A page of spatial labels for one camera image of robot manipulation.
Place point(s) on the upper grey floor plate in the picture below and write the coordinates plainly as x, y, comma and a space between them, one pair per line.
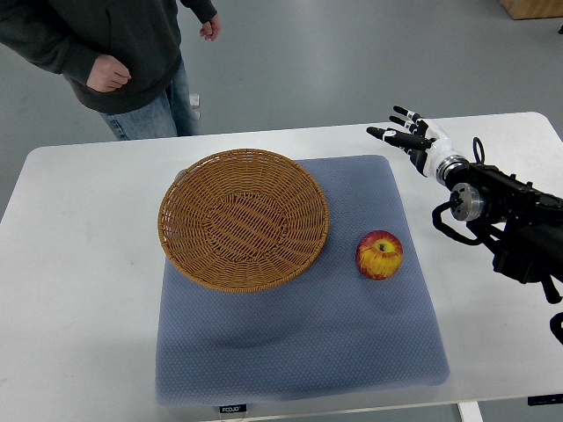
194, 101

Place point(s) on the person's left hand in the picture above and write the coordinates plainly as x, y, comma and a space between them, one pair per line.
211, 29

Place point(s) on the black table control panel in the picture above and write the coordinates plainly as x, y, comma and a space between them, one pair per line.
233, 409

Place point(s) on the blue grey cloth mat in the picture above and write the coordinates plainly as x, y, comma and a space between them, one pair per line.
329, 331

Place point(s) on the red yellow apple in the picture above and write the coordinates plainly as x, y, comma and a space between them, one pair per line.
379, 255

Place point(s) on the black label at table edge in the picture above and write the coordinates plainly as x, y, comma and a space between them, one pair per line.
545, 400

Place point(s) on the person in dark hoodie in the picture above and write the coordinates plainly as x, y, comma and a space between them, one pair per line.
121, 58

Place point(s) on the white table leg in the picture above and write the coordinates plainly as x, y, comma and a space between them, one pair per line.
470, 412

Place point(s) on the person's right hand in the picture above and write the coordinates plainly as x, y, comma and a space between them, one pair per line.
107, 74

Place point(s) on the wooden box corner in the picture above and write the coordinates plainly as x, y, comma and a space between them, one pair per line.
532, 9

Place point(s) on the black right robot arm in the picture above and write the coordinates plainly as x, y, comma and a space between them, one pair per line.
519, 224

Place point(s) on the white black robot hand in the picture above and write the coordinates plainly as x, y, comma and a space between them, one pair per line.
429, 149

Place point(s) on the brown wicker basket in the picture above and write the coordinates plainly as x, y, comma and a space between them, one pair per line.
243, 221

